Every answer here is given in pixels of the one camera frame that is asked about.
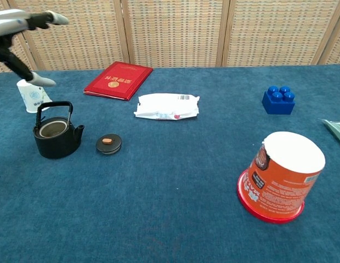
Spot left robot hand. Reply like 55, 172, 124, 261
0, 9, 70, 87

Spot black teapot lid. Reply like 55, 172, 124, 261
95, 133, 122, 155

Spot black kettle bottle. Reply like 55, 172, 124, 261
32, 100, 85, 159

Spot white paper cup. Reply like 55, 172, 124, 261
16, 79, 53, 114

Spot red certificate book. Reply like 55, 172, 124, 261
83, 61, 154, 101

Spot woven folding screen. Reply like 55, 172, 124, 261
0, 0, 340, 75

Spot white wet wipes packet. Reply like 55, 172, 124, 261
133, 93, 201, 121

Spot blue table cloth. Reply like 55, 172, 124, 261
0, 64, 340, 263

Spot blue building block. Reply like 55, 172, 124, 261
262, 85, 296, 115

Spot red instant noodle cup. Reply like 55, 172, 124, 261
236, 131, 326, 225

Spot green dustpan in plastic bag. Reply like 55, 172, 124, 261
319, 118, 340, 150

